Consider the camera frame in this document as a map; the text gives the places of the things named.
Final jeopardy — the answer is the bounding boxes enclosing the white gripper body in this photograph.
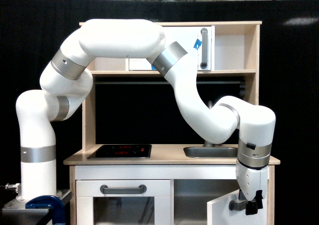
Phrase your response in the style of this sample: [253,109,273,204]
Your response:
[236,160,268,201]

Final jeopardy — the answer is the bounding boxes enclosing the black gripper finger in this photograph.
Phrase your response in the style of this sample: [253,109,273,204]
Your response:
[245,201,258,216]
[255,190,263,209]

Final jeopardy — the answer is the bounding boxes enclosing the grey cabinet door handle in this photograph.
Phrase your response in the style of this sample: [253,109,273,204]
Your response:
[229,189,248,211]

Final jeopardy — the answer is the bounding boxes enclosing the white cabinet door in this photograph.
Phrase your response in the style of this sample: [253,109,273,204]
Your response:
[207,190,267,225]

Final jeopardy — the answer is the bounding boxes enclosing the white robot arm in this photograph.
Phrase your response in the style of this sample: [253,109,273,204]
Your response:
[15,19,276,215]

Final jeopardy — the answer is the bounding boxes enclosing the white oven door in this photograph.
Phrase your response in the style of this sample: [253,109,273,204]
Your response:
[76,180,173,225]

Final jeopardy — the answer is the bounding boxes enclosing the white microwave door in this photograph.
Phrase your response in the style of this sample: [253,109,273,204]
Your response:
[116,20,215,76]

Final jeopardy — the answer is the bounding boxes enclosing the grey toy faucet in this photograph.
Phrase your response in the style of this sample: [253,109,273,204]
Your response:
[204,100,217,148]

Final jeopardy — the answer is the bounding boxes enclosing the grey toy sink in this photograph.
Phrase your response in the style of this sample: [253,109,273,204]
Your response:
[183,147,238,158]

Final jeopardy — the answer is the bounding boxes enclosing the black toy stovetop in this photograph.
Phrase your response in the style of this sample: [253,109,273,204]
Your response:
[88,144,152,159]

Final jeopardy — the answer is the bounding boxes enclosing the blue tape piece right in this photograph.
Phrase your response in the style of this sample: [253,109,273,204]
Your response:
[193,39,202,50]

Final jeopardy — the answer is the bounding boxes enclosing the blue c-clamp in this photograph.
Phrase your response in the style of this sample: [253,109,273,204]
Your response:
[25,195,66,225]

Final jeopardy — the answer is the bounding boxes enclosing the black hooks on rail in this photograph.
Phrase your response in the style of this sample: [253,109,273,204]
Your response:
[239,81,246,97]

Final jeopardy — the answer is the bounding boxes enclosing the grey oven door handle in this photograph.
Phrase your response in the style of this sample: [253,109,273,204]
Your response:
[100,185,147,195]

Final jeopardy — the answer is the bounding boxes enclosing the wooden toy kitchen frame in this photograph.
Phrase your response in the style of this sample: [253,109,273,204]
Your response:
[65,21,279,225]

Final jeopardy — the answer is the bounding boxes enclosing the grey hanging rail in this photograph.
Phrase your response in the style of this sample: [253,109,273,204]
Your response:
[95,81,245,85]

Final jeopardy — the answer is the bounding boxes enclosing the grey microwave door handle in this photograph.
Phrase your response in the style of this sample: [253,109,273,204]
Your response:
[200,28,208,69]

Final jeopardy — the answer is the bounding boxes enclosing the grey metal base plate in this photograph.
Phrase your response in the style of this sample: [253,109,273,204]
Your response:
[2,189,72,214]

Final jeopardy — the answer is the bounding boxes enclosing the silver cable connector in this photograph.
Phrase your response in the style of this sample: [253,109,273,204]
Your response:
[0,183,20,193]

